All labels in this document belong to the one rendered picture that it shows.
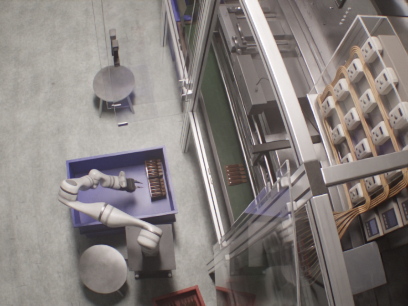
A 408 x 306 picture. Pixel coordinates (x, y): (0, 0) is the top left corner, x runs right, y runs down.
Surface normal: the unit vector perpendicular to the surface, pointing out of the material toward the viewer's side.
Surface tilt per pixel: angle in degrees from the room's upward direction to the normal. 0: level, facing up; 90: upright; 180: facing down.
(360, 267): 20
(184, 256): 0
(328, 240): 0
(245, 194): 2
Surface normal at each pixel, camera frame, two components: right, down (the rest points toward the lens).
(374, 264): -0.21, -0.31
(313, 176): 0.13, -0.38
